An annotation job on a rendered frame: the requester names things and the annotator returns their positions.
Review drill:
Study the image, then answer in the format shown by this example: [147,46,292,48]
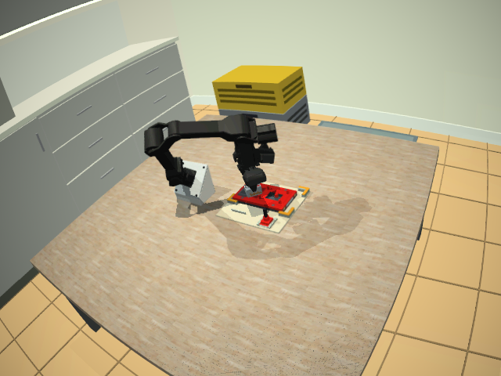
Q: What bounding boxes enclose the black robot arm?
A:
[144,114,278,187]

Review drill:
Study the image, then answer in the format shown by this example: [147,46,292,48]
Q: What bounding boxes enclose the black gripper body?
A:
[232,145,267,186]

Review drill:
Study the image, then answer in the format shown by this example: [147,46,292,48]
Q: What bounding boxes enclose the red toy car body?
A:
[232,183,297,213]

